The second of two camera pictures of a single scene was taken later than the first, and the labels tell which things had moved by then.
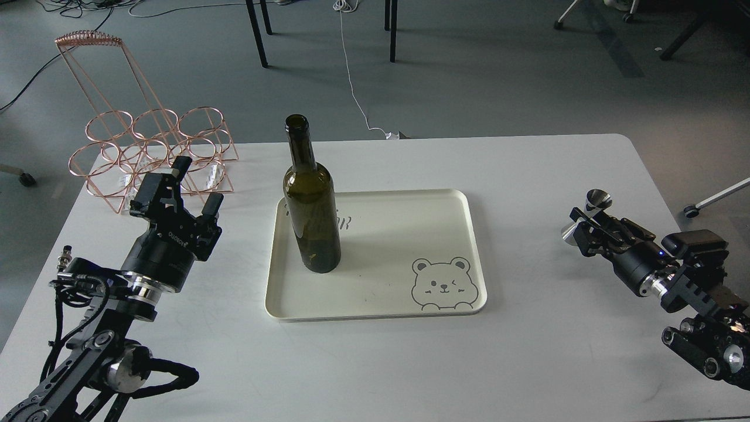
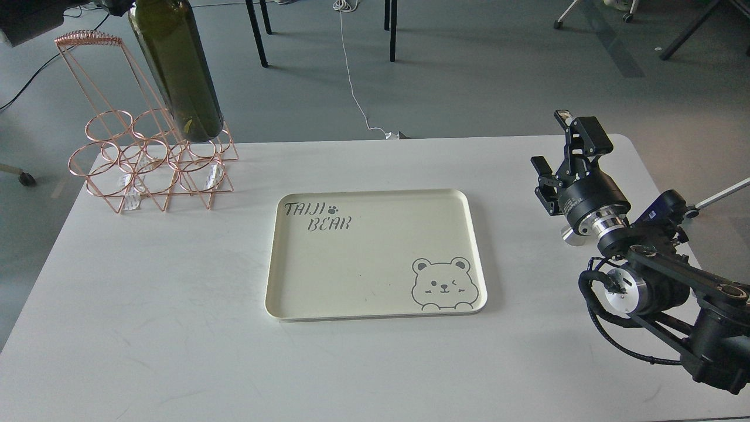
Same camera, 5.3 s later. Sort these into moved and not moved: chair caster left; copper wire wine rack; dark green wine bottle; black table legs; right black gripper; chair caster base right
Moved: right black gripper; dark green wine bottle
Not moved: chair caster left; copper wire wine rack; black table legs; chair caster base right
